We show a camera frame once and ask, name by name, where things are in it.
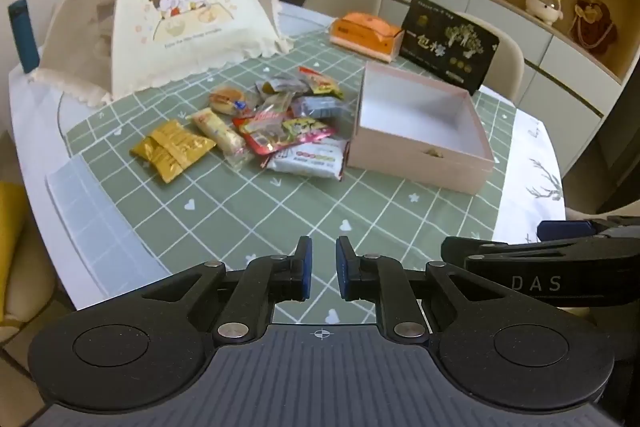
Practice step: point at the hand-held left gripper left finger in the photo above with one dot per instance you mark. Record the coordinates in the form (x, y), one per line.
(306, 269)

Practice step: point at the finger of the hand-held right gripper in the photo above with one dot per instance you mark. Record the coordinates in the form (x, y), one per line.
(457, 252)
(565, 231)

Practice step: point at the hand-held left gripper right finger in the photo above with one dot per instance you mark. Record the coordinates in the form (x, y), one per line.
(344, 269)

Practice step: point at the pink cardboard box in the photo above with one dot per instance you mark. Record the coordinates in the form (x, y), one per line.
(415, 167)

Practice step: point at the white snack packet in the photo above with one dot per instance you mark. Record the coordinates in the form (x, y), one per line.
(307, 159)

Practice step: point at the green yellow snack packet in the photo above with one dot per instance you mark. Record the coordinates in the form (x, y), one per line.
(307, 128)

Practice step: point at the red clear snack packet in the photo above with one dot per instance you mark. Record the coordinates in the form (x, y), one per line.
(262, 134)

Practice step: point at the cream long snack packet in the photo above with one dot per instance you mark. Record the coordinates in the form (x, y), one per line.
(220, 132)

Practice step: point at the light blue snack packet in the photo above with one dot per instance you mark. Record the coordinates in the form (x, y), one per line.
(320, 107)

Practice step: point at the clear small candy packet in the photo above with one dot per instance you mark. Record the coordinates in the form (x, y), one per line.
(275, 104)

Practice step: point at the gold foil snack packet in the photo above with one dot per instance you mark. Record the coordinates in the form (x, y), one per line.
(165, 162)
(185, 139)

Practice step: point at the purple chestnut snack packet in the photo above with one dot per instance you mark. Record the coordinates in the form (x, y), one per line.
(280, 84)

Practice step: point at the burger candy packet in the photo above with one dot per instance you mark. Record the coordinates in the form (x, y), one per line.
(227, 99)

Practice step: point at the red yellow milk ball packet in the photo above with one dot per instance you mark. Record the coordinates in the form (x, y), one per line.
(322, 83)

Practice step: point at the green checked table mat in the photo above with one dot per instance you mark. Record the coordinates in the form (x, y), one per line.
(240, 217)

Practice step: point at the black gift box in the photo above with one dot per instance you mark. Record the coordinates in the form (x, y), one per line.
(450, 42)

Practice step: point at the brown lion doll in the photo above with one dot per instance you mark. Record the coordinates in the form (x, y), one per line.
(595, 19)

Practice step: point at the white round rabbit toy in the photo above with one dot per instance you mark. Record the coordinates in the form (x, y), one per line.
(545, 3)

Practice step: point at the translucent plastic sheet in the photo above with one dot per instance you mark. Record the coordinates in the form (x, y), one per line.
(85, 207)

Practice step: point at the orange tissue box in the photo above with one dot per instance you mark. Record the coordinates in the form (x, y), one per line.
(365, 34)

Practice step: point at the beige cartoon food cover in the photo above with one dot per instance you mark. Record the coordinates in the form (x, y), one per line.
(175, 22)

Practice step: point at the yellow cushion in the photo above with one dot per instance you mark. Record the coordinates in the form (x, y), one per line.
(11, 247)

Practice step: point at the blue plastic bottle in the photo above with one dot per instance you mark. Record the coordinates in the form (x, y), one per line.
(24, 34)

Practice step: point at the white wooden wall cabinet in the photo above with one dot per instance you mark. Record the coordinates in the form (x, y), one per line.
(500, 17)

